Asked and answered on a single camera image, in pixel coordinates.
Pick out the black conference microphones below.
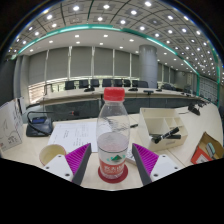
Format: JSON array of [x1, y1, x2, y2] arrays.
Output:
[[83, 85, 202, 116]]

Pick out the row of black chairs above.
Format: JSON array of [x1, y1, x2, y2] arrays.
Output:
[[63, 78, 149, 90]]

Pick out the grey round column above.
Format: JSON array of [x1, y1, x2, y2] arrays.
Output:
[[138, 44, 158, 89]]

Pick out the white remote control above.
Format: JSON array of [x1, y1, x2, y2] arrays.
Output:
[[125, 146, 138, 166]]

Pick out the ceiling lights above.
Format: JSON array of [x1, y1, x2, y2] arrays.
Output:
[[6, 0, 224, 84]]

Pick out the red and cream mug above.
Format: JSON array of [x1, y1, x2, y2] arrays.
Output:
[[38, 143, 68, 167]]

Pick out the white printed paper box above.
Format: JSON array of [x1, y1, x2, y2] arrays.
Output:
[[0, 98, 25, 153]]

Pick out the white printed paper sheet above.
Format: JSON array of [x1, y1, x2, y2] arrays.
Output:
[[47, 120, 99, 154]]

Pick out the white desk organizer box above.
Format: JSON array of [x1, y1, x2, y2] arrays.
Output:
[[137, 107, 189, 152]]

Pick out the black marker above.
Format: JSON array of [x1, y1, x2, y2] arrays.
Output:
[[149, 126, 183, 145]]

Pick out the black microphone console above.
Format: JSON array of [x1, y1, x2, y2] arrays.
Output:
[[25, 110, 55, 138]]

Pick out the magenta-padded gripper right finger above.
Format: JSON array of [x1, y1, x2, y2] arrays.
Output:
[[131, 142, 182, 186]]

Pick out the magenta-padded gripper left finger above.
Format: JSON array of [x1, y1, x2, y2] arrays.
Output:
[[42, 142, 92, 186]]

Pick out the clear red-capped water bottle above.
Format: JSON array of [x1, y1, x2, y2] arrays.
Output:
[[96, 87, 131, 181]]

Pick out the red-edged cardboard box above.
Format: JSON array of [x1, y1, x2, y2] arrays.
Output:
[[190, 131, 224, 165]]

